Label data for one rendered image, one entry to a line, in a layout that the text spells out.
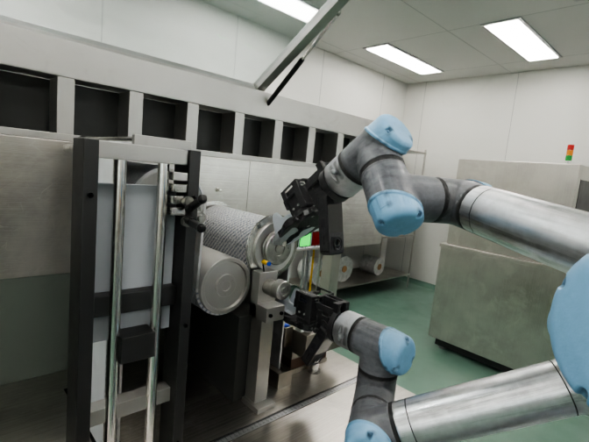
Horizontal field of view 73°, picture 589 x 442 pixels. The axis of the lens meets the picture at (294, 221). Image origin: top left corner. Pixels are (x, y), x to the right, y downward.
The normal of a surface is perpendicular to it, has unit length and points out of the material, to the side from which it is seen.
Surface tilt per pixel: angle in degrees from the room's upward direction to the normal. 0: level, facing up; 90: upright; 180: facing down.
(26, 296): 90
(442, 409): 52
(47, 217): 90
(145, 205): 90
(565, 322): 84
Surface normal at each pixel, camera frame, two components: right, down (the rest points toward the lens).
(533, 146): -0.73, 0.02
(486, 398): -0.46, -0.58
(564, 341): -0.95, -0.18
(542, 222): -0.81, -0.45
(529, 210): -0.59, -0.71
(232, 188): 0.67, 0.16
